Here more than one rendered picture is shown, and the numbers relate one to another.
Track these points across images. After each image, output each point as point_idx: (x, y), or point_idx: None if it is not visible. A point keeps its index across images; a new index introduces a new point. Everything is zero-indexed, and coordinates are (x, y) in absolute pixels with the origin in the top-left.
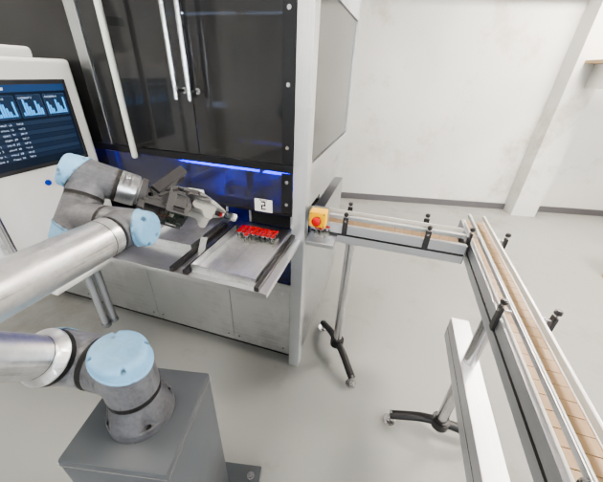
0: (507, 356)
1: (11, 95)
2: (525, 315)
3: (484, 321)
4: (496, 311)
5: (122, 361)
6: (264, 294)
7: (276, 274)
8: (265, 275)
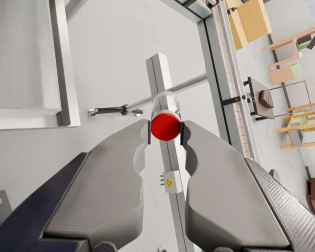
0: (232, 128)
1: None
2: (236, 93)
3: (213, 93)
4: (233, 98)
5: None
6: (77, 126)
7: (69, 73)
8: (64, 88)
